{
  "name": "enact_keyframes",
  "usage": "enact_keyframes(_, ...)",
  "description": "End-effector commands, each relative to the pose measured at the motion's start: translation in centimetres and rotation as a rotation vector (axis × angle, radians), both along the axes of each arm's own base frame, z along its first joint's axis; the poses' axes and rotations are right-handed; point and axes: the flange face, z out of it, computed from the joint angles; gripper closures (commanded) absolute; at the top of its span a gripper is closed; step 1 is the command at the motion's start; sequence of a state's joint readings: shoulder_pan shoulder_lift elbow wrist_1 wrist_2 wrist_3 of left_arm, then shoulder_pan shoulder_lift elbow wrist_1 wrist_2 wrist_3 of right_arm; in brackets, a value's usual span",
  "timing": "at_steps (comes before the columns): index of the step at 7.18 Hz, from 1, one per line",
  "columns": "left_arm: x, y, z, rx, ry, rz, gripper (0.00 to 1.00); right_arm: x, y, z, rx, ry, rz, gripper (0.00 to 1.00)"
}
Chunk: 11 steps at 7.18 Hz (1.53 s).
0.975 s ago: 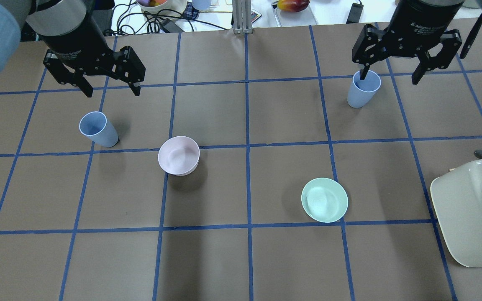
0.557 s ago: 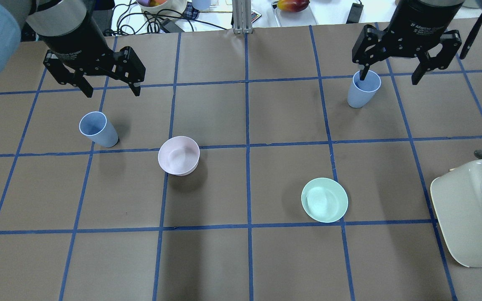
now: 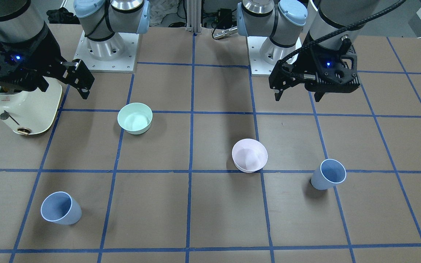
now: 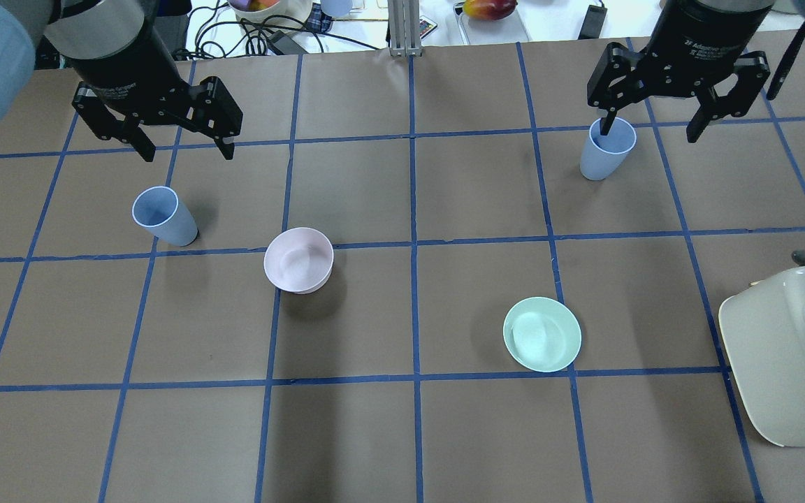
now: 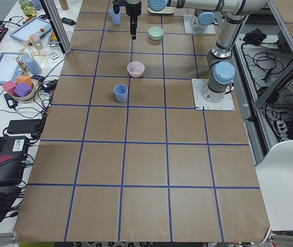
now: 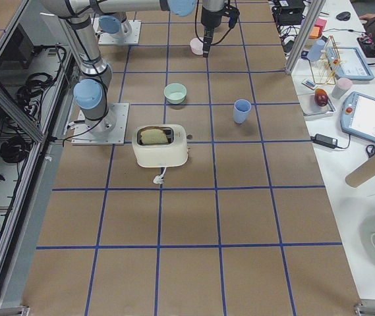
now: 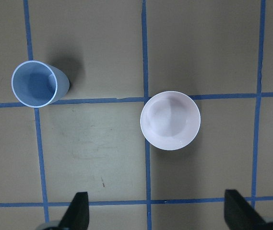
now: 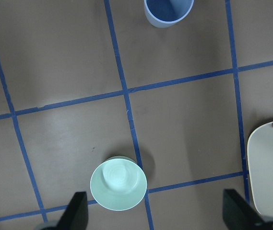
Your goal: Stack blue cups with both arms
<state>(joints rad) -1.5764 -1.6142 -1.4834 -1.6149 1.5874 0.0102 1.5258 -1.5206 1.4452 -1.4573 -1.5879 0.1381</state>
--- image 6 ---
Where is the pink bowl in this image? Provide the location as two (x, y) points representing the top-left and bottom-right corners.
(189, 38), (203, 55)

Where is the green bowl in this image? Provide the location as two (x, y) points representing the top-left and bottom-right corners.
(163, 83), (187, 105)

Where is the blue cup standing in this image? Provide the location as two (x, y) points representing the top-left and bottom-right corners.
(233, 99), (251, 124)

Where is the bread slice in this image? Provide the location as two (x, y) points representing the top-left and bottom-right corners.
(140, 128), (168, 145)

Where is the blue cup on rack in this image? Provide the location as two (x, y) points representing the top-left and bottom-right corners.
(306, 39), (325, 62)

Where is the white toaster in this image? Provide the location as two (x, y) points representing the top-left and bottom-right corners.
(132, 124), (188, 168)

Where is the metal tray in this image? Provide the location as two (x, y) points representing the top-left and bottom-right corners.
(299, 93), (336, 118)

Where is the red apple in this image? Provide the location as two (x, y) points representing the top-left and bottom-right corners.
(314, 88), (329, 107)

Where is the teach pendant far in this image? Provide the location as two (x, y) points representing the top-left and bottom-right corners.
(325, 47), (374, 81)

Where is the teach pendant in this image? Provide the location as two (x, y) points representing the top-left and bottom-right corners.
(325, 47), (374, 81)
(340, 92), (375, 143)

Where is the pink cup on table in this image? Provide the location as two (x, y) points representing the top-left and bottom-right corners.
(332, 78), (353, 99)

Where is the black power adapter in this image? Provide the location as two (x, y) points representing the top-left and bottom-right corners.
(310, 134), (337, 149)

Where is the teach pendant near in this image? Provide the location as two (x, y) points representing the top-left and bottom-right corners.
(340, 92), (375, 143)

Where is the cardboard tube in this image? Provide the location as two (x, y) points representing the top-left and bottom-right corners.
(345, 155), (375, 188)

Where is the gold wire rack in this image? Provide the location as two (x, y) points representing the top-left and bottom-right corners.
(310, 35), (341, 86)

